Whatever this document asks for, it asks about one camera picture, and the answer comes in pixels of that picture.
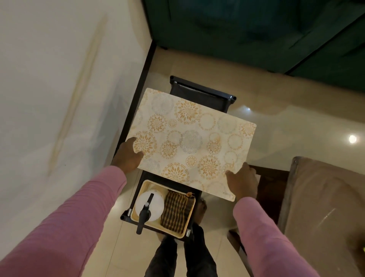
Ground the person's right hand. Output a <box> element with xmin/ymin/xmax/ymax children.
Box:
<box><xmin>225</xmin><ymin>162</ymin><xmax>259</xmax><ymax>201</ymax></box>

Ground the person's left hand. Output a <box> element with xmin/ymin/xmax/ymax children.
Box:
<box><xmin>111</xmin><ymin>137</ymin><xmax>145</xmax><ymax>175</ymax></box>

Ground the floral patterned cream placemat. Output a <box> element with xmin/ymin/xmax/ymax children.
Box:
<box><xmin>126</xmin><ymin>88</ymin><xmax>257</xmax><ymax>202</ymax></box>

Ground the person's right forearm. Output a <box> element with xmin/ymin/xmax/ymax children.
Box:
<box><xmin>233</xmin><ymin>197</ymin><xmax>320</xmax><ymax>277</ymax></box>

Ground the person's left forearm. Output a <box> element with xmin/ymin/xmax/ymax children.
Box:
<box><xmin>0</xmin><ymin>166</ymin><xmax>127</xmax><ymax>277</ymax></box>

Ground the cream plastic tray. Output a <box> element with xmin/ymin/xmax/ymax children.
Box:
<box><xmin>131</xmin><ymin>180</ymin><xmax>197</xmax><ymax>239</ymax></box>

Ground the person's right foot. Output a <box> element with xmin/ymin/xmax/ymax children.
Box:
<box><xmin>194</xmin><ymin>199</ymin><xmax>207</xmax><ymax>226</ymax></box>

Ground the white spray bottle black trigger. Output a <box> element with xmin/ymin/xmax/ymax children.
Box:
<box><xmin>135</xmin><ymin>191</ymin><xmax>165</xmax><ymax>235</ymax></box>

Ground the brown checked cloth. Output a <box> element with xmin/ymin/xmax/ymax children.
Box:
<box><xmin>160</xmin><ymin>190</ymin><xmax>195</xmax><ymax>234</ymax></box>

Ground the person's right leg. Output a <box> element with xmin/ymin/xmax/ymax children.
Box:
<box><xmin>184</xmin><ymin>223</ymin><xmax>218</xmax><ymax>277</ymax></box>

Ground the person's leg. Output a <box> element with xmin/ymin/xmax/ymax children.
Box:
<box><xmin>144</xmin><ymin>236</ymin><xmax>178</xmax><ymax>277</ymax></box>
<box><xmin>184</xmin><ymin>223</ymin><xmax>218</xmax><ymax>277</ymax></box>

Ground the black utility cart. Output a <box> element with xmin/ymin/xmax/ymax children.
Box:
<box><xmin>120</xmin><ymin>75</ymin><xmax>237</xmax><ymax>242</ymax></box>

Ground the person's left leg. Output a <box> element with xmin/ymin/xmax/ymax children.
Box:
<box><xmin>144</xmin><ymin>236</ymin><xmax>178</xmax><ymax>277</ymax></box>

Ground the dark green sofa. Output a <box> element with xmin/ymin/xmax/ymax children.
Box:
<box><xmin>142</xmin><ymin>0</ymin><xmax>365</xmax><ymax>93</ymax></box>

